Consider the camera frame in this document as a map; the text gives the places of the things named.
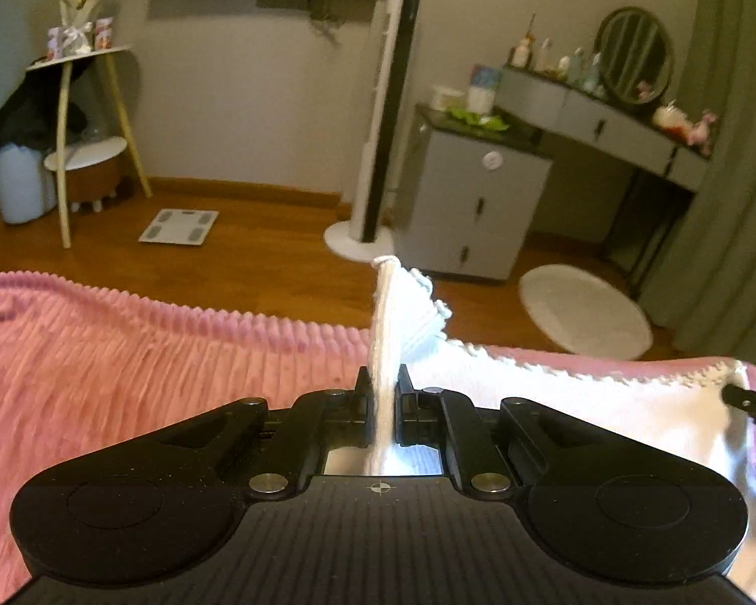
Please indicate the white bathroom scale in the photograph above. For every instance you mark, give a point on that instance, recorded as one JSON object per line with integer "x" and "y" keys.
{"x": 177, "y": 225}

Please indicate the round wooden footed box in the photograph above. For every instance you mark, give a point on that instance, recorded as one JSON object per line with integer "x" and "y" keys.
{"x": 94, "y": 179}

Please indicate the grey vanity desk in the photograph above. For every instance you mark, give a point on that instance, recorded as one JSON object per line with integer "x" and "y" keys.
{"x": 611, "y": 123}

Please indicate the pink ribbed fleece blanket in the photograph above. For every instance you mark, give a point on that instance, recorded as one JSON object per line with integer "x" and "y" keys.
{"x": 132, "y": 353}

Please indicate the round white rug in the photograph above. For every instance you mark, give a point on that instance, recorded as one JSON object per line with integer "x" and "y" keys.
{"x": 583, "y": 309}

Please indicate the light blue cosmetic bottle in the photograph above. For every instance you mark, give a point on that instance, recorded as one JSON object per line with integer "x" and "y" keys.
{"x": 594, "y": 72}

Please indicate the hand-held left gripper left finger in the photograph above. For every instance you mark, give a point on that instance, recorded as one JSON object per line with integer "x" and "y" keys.
{"x": 363, "y": 391}

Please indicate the black clothing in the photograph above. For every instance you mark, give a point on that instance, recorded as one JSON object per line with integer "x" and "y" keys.
{"x": 28, "y": 120}

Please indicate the blue and white pack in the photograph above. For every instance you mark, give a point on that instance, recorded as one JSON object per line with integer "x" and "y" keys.
{"x": 484, "y": 88}

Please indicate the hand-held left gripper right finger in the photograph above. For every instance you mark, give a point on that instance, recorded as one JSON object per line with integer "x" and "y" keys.
{"x": 404, "y": 394}

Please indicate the grey drawer cabinet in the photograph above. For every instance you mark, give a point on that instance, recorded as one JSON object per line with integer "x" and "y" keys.
{"x": 472, "y": 201}

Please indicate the white tower fan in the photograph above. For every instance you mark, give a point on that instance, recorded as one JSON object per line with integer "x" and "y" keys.
{"x": 384, "y": 107}

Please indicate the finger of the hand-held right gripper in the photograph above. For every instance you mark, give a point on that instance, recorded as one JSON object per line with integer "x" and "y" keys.
{"x": 740, "y": 396}

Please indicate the round vanity mirror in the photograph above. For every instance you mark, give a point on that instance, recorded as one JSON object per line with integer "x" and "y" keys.
{"x": 635, "y": 53}

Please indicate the pink plush toy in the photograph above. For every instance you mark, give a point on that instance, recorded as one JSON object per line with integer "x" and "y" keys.
{"x": 700, "y": 129}

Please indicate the green curtain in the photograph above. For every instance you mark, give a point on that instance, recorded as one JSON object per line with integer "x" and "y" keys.
{"x": 731, "y": 170}

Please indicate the white cylindrical bin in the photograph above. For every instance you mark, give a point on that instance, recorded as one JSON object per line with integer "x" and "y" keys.
{"x": 19, "y": 186}

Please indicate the pale cosmetic bottle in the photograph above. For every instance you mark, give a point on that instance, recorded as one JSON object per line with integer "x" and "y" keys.
{"x": 544, "y": 55}

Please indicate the white two-tier side table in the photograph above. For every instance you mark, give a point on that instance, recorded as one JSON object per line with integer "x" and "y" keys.
{"x": 63, "y": 138}

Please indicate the white ribbed knit sweater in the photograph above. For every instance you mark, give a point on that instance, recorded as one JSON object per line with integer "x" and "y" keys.
{"x": 573, "y": 397}

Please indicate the green leafy decoration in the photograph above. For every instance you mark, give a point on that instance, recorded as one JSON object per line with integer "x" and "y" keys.
{"x": 479, "y": 120}

